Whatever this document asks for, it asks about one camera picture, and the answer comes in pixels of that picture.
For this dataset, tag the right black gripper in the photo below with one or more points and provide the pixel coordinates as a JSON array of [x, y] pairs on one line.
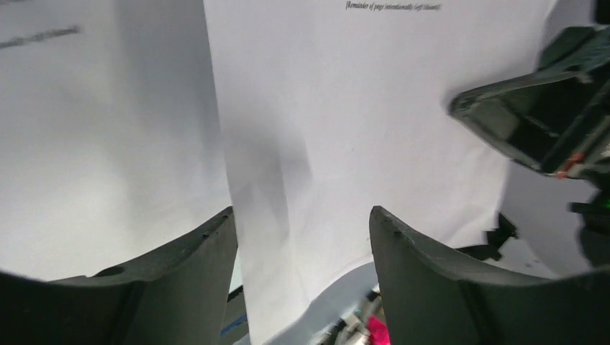
[[555, 121]]

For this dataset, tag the printed paper sheet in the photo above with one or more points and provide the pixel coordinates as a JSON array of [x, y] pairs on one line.
[[110, 140], [329, 108]]

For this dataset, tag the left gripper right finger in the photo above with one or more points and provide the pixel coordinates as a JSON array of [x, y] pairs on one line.
[[434, 294]]

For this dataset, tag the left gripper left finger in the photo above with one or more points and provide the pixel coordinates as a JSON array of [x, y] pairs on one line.
[[175, 294]]

